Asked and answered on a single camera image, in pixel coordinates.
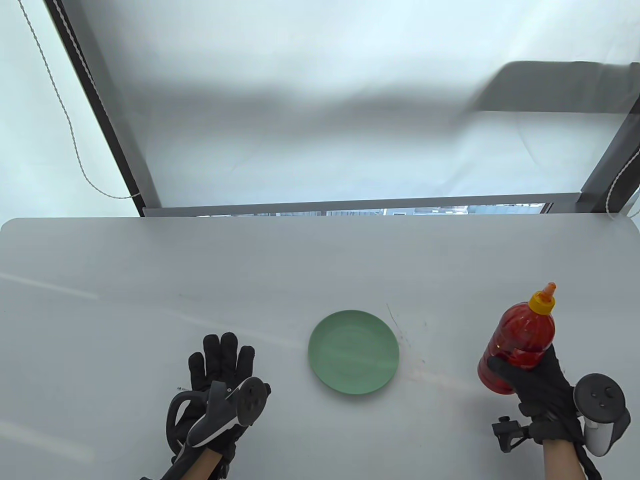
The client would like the dark metal window post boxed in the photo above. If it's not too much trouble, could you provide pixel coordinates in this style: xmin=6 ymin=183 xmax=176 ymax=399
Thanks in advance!
xmin=577 ymin=87 xmax=640 ymax=215
xmin=44 ymin=0 xmax=162 ymax=217

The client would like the white beaded blind cord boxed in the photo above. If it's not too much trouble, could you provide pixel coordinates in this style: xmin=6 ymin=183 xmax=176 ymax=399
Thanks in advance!
xmin=16 ymin=0 xmax=141 ymax=200
xmin=602 ymin=147 xmax=640 ymax=219

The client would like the white roller blind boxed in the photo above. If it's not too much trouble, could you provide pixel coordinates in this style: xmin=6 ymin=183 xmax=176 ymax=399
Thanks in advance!
xmin=0 ymin=0 xmax=138 ymax=219
xmin=82 ymin=0 xmax=640 ymax=208

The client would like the person's left hand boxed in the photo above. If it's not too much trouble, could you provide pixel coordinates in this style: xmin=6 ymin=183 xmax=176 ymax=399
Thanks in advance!
xmin=186 ymin=332 xmax=272 ymax=463

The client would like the red ketchup bottle yellow cap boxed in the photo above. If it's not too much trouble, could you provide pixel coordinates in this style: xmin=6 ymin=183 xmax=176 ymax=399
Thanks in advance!
xmin=477 ymin=282 xmax=557 ymax=396

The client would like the green plate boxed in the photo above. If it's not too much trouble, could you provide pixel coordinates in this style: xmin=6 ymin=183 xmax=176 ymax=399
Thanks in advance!
xmin=308 ymin=310 xmax=400 ymax=397

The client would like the person's right forearm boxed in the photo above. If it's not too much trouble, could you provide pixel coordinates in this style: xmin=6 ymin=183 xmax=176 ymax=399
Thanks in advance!
xmin=542 ymin=439 xmax=584 ymax=480

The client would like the black and white controller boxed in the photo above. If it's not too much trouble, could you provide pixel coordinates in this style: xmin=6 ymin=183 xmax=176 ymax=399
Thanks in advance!
xmin=166 ymin=377 xmax=266 ymax=451
xmin=573 ymin=373 xmax=632 ymax=457

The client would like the grey window bottom rail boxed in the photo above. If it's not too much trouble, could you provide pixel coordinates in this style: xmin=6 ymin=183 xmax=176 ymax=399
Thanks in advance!
xmin=142 ymin=192 xmax=583 ymax=217

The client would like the person's left forearm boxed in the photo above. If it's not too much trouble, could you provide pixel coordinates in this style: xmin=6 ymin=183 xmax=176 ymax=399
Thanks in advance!
xmin=187 ymin=442 xmax=224 ymax=480

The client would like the person's right hand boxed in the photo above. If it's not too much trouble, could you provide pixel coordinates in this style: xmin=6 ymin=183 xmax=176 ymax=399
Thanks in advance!
xmin=487 ymin=342 xmax=583 ymax=444

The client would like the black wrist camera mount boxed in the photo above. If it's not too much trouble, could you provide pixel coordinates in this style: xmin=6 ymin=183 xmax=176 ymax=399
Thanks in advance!
xmin=492 ymin=416 xmax=532 ymax=453

